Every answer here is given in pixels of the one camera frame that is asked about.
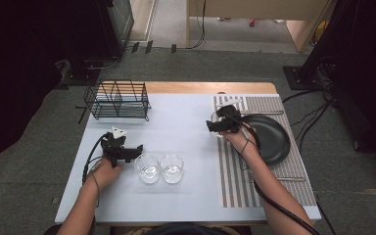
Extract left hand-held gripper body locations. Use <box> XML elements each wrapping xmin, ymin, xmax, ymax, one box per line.
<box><xmin>100</xmin><ymin>125</ymin><xmax>129</xmax><ymax>167</ymax></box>

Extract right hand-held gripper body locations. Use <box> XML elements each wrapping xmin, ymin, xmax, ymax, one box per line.
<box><xmin>214</xmin><ymin>98</ymin><xmax>245</xmax><ymax>135</ymax></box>

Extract clear drinking glass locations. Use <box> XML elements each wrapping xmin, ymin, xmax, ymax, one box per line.
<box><xmin>133</xmin><ymin>153</ymin><xmax>162</xmax><ymax>185</ymax></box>
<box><xmin>159</xmin><ymin>153</ymin><xmax>186</xmax><ymax>185</ymax></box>
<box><xmin>210</xmin><ymin>110</ymin><xmax>230</xmax><ymax>139</ymax></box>

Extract person's right hand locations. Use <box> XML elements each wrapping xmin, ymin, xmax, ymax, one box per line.
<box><xmin>220</xmin><ymin>124</ymin><xmax>259</xmax><ymax>160</ymax></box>

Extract person's left hand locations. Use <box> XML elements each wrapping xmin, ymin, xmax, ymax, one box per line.
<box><xmin>88</xmin><ymin>158</ymin><xmax>124</xmax><ymax>192</ymax></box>

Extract light blue table cover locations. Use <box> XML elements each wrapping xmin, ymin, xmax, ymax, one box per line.
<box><xmin>55</xmin><ymin>93</ymin><xmax>323</xmax><ymax>225</ymax></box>

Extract black round plate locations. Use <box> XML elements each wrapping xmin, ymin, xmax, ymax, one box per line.
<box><xmin>240</xmin><ymin>114</ymin><xmax>292</xmax><ymax>166</ymax></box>

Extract black stand base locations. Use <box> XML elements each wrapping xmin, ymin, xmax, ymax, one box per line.
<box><xmin>282</xmin><ymin>65</ymin><xmax>325</xmax><ymax>91</ymax></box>

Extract person's dark clothing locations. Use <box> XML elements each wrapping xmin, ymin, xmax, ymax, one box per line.
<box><xmin>111</xmin><ymin>222</ymin><xmax>253</xmax><ymax>235</ymax></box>

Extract striped grey placemat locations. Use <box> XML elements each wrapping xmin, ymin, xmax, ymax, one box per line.
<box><xmin>211</xmin><ymin>94</ymin><xmax>318</xmax><ymax>209</ymax></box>

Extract light wooden desk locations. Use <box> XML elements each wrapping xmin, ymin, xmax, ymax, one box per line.
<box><xmin>185</xmin><ymin>0</ymin><xmax>338</xmax><ymax>54</ymax></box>

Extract dark cabinet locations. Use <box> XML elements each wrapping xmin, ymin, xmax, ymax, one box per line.
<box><xmin>96</xmin><ymin>0</ymin><xmax>135</xmax><ymax>59</ymax></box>

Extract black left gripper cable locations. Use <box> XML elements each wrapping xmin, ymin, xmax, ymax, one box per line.
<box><xmin>80</xmin><ymin>131</ymin><xmax>110</xmax><ymax>182</ymax></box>

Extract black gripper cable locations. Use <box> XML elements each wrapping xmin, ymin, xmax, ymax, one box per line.
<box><xmin>223</xmin><ymin>112</ymin><xmax>321</xmax><ymax>235</ymax></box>
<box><xmin>80</xmin><ymin>131</ymin><xmax>110</xmax><ymax>182</ymax></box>

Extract black wire rack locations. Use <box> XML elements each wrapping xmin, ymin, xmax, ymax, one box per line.
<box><xmin>82</xmin><ymin>79</ymin><xmax>152</xmax><ymax>122</ymax></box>

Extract black floor cables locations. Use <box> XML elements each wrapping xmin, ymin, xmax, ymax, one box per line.
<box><xmin>281</xmin><ymin>55</ymin><xmax>339</xmax><ymax>153</ymax></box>

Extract black hanging cable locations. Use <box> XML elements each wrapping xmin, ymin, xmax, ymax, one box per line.
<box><xmin>189</xmin><ymin>0</ymin><xmax>208</xmax><ymax>51</ymax></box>

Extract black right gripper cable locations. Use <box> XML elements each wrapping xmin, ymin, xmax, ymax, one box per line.
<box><xmin>223</xmin><ymin>112</ymin><xmax>321</xmax><ymax>235</ymax></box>

